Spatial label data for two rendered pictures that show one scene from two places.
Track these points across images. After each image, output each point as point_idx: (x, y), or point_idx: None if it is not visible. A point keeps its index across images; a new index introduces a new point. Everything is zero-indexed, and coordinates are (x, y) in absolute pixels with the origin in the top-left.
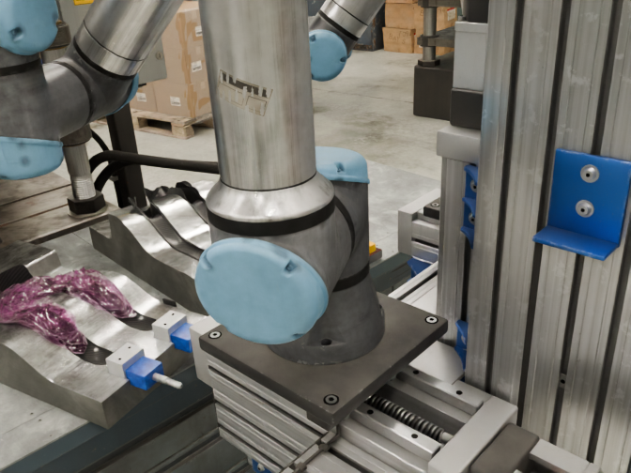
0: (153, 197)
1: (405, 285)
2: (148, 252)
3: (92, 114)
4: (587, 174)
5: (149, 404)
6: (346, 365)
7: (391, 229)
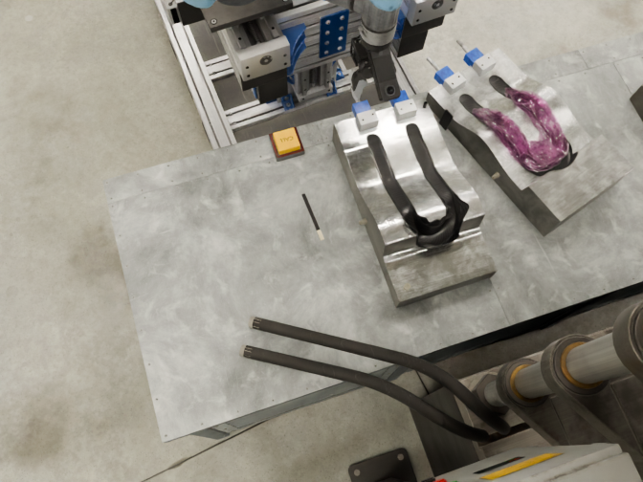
0: (442, 220)
1: (326, 2)
2: (454, 165)
3: None
4: None
5: None
6: None
7: (232, 174)
